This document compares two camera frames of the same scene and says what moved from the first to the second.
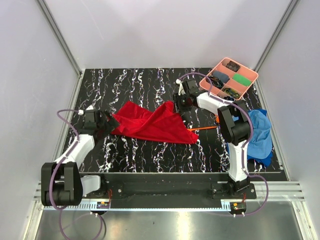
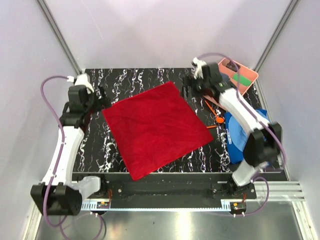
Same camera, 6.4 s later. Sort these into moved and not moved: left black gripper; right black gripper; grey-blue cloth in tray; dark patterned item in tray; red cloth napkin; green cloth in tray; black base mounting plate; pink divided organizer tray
Moved: red cloth napkin; left black gripper; right black gripper
Not moved: black base mounting plate; pink divided organizer tray; grey-blue cloth in tray; green cloth in tray; dark patterned item in tray
